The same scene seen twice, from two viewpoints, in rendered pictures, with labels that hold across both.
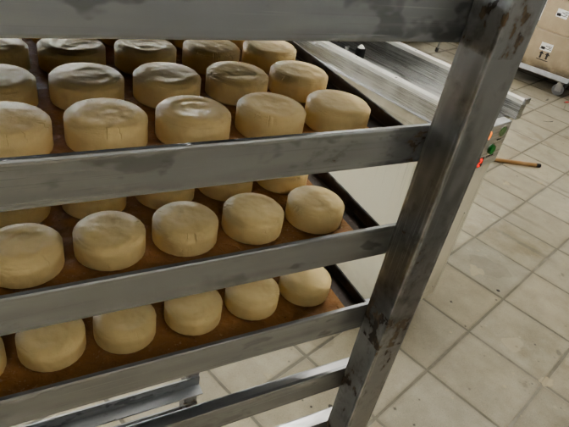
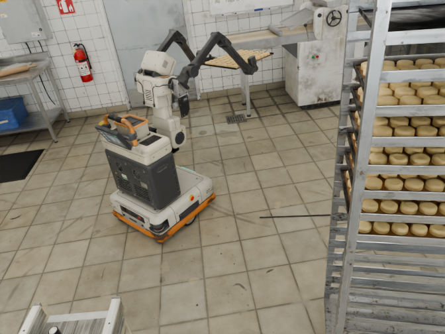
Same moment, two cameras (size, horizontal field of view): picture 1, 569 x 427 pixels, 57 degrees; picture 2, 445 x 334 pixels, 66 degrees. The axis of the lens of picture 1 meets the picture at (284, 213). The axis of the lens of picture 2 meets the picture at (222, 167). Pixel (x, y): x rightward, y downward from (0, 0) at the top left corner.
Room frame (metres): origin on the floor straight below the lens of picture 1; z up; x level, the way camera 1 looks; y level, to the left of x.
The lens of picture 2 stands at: (1.54, 0.45, 1.90)
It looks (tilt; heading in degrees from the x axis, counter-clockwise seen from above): 33 degrees down; 228
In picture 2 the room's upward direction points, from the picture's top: 7 degrees counter-clockwise
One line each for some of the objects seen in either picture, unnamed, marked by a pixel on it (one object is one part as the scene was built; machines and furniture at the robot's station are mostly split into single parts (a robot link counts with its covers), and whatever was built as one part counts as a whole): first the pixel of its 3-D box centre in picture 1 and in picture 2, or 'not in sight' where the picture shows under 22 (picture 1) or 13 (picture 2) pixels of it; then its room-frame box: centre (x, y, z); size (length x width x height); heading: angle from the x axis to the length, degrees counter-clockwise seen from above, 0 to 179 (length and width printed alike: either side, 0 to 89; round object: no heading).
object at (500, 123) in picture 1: (477, 146); (86, 327); (1.45, -0.52, 0.77); 0.24 x 0.04 x 0.14; 135
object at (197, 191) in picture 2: not in sight; (163, 197); (0.36, -1.64, 0.16); 0.67 x 0.64 x 0.25; 5
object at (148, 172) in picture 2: not in sight; (143, 159); (0.45, -1.64, 0.59); 0.55 x 0.34 x 0.83; 95
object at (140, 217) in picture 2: not in sight; (132, 213); (0.69, -1.59, 0.23); 0.41 x 0.02 x 0.08; 95
